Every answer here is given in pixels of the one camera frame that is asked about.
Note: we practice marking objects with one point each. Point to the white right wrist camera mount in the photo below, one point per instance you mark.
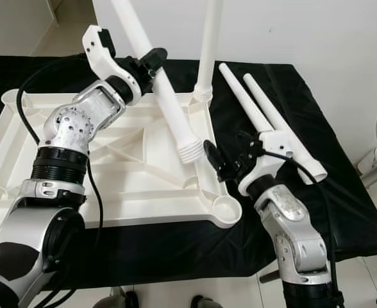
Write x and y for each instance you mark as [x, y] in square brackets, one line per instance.
[277, 141]

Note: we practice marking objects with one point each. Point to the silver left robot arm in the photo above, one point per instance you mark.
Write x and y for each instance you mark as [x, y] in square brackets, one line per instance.
[79, 122]

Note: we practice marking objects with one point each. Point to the grey robot foot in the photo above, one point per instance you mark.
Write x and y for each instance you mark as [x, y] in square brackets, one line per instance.
[117, 300]
[204, 303]

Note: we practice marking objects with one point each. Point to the black tablecloth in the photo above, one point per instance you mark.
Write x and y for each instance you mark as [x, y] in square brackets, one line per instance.
[329, 160]

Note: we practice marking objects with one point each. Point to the grey left robot foot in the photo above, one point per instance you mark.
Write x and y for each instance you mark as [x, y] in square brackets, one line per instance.
[117, 300]

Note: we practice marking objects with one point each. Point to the white plastic table top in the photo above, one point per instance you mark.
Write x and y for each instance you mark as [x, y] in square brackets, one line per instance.
[22, 160]

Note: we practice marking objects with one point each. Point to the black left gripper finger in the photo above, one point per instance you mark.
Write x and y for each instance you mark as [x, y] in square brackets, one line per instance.
[154, 61]

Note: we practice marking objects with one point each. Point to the black table leg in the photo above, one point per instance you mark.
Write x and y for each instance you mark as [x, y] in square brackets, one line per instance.
[272, 274]

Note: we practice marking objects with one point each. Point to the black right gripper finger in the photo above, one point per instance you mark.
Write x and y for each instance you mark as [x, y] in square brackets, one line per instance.
[216, 160]
[249, 141]

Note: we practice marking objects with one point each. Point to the grey right robot foot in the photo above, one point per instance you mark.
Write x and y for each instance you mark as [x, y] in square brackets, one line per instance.
[204, 303]

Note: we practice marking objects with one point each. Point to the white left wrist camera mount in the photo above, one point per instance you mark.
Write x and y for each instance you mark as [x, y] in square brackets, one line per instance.
[99, 48]

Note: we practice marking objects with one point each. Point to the white plastic table leg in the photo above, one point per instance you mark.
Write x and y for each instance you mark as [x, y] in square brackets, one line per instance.
[243, 93]
[209, 45]
[272, 109]
[172, 109]

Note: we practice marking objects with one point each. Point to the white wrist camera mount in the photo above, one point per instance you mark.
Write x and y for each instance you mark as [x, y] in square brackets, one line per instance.
[99, 48]
[277, 141]

